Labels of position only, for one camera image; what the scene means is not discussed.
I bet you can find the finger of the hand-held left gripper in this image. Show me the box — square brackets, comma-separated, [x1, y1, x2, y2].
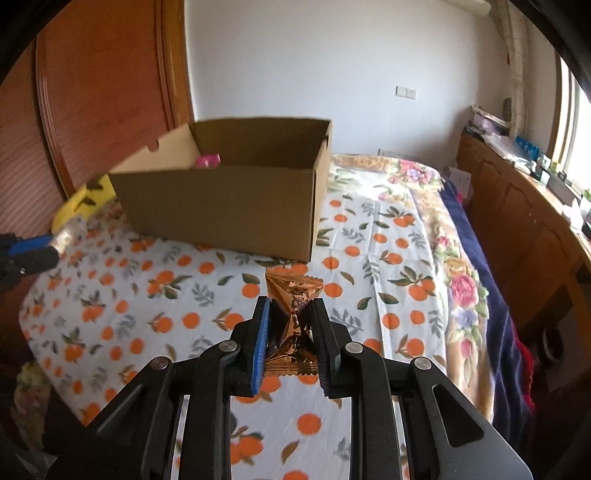
[0, 248, 61, 291]
[0, 233, 54, 259]

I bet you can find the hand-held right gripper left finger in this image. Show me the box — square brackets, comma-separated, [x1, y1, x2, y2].
[46, 295, 273, 480]

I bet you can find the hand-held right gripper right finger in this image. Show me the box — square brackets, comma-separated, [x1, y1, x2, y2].
[308, 299, 532, 480]

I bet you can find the copper foil snack packet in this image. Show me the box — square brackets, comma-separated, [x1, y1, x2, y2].
[265, 270, 324, 377]

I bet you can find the brown cardboard box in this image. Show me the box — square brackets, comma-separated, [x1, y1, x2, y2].
[107, 117, 334, 264]

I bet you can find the yellow printed pillow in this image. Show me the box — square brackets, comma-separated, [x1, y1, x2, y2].
[51, 174, 118, 234]

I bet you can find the orange fruit print bedsheet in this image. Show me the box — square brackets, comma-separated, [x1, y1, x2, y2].
[18, 157, 451, 480]

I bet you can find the floral cloth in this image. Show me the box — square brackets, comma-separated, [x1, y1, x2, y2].
[11, 360, 54, 444]

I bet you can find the floral blanket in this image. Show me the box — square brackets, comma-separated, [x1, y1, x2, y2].
[332, 154, 492, 421]

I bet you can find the navy blue blanket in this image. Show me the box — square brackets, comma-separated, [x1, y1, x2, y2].
[438, 178, 532, 430]

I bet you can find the red cloth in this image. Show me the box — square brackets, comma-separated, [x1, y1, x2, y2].
[510, 323, 536, 411]

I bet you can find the white paper bag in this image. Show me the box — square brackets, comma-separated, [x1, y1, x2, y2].
[445, 166, 472, 204]

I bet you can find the wooden cabinet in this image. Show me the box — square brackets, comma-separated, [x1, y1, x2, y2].
[457, 129, 591, 365]

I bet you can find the pile of papers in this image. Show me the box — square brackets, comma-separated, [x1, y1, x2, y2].
[466, 105, 513, 137]

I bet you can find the blue boxed item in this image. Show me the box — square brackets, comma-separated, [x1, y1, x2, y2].
[516, 135, 542, 158]

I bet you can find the window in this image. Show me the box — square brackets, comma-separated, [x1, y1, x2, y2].
[549, 55, 591, 195]

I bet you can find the white wrapped pipe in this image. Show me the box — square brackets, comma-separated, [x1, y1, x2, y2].
[496, 0, 529, 139]

